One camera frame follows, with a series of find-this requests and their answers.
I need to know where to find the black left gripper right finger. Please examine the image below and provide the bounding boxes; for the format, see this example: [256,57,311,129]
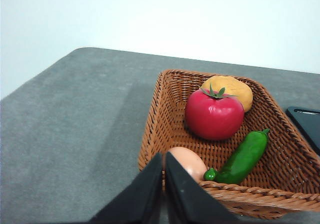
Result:
[164,151,238,224]

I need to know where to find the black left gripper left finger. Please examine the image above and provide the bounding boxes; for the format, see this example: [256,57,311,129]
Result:
[88,152,164,224]

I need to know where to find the red toy tomato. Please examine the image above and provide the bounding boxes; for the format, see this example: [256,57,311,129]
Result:
[184,83,245,141]

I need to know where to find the pale brown egg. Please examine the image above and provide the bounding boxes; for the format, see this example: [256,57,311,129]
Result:
[161,146,208,182]

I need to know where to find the green toy pepper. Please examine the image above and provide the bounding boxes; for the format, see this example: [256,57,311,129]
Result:
[203,128,271,185]

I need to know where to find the brown woven wicker basket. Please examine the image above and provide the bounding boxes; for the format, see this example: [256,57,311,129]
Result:
[137,68,320,220]

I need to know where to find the yellow-orange toy potato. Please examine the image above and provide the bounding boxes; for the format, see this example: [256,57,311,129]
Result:
[201,75,254,113]

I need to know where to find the dark rectangular tray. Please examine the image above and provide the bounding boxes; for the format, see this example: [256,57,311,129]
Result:
[285,106,320,156]

